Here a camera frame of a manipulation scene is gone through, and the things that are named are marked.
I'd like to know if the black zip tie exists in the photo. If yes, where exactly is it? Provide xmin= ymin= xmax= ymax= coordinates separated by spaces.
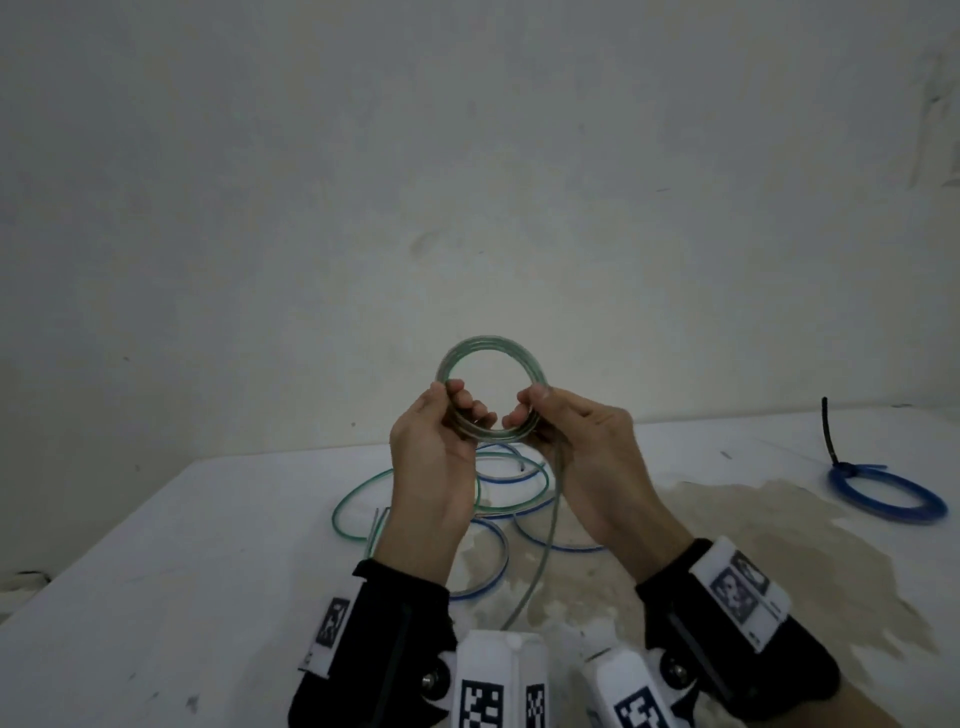
xmin=821 ymin=397 xmax=856 ymax=478

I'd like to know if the white wrist camera with marker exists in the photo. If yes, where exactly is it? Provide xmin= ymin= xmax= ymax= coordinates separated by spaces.
xmin=438 ymin=629 xmax=549 ymax=728
xmin=577 ymin=646 xmax=699 ymax=728

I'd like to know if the person's right forearm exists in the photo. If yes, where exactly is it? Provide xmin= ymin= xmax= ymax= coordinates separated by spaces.
xmin=821 ymin=678 xmax=905 ymax=728

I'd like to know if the person's right hand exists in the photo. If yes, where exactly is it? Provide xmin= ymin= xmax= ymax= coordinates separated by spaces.
xmin=500 ymin=383 xmax=695 ymax=585

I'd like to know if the solid blue tube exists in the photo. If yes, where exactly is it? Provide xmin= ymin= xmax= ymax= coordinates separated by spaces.
xmin=828 ymin=463 xmax=949 ymax=525

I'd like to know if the clear blue striped tube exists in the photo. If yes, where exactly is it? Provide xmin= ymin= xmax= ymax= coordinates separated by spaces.
xmin=448 ymin=442 xmax=609 ymax=601

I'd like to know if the person's left hand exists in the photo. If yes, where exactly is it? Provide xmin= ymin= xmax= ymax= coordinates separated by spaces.
xmin=373 ymin=380 xmax=498 ymax=590

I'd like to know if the black wrist strap with markers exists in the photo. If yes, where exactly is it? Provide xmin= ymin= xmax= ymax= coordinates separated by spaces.
xmin=635 ymin=536 xmax=841 ymax=725
xmin=288 ymin=558 xmax=459 ymax=728

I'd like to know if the clear green striped tube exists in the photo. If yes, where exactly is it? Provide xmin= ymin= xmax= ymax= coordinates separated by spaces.
xmin=332 ymin=442 xmax=560 ymax=560
xmin=437 ymin=335 xmax=564 ymax=631

